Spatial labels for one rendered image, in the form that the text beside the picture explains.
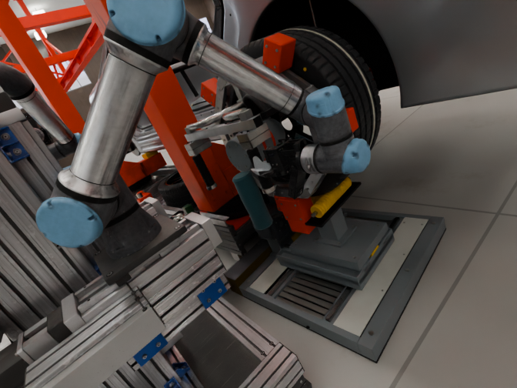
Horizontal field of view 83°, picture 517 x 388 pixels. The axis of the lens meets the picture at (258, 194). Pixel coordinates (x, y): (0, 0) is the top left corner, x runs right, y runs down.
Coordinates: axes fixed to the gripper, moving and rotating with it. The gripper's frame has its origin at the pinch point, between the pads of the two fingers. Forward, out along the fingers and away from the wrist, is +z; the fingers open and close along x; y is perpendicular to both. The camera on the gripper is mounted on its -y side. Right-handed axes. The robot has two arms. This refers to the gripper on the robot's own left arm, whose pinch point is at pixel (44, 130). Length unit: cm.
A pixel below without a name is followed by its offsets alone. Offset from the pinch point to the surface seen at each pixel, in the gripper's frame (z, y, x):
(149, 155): 161, 48, 46
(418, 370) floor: -132, 112, 98
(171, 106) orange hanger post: -38, 7, 61
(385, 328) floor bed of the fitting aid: -118, 104, 98
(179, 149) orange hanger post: -39, 27, 58
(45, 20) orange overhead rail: 524, -204, -29
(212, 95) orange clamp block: -64, 7, 75
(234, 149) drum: -86, 27, 71
